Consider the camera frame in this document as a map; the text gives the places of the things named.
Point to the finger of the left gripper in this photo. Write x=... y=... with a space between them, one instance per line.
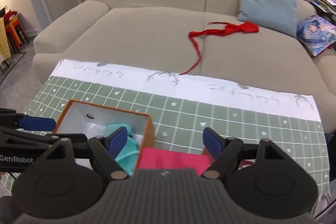
x=11 y=119

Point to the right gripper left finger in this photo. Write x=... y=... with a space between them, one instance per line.
x=104 y=152

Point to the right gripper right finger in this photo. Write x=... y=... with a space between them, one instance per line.
x=225 y=152

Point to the teal soft garment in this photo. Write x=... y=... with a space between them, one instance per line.
x=126 y=145

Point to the maroon orange face mask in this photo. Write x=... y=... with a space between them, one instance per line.
x=243 y=163

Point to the orange white storage box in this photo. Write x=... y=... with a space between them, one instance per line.
x=95 y=120

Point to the pink box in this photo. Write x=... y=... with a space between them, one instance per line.
x=153 y=158

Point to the green grid tablecloth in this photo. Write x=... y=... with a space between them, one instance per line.
x=182 y=106

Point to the red stool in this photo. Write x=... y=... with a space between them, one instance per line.
x=15 y=33

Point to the red ribbon cloth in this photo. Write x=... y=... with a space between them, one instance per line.
x=229 y=28

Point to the beige fabric sofa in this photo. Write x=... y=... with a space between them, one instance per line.
x=152 y=34

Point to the anime print cushion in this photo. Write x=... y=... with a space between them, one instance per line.
x=316 y=34

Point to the light blue cushion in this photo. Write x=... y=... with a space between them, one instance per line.
x=278 y=15

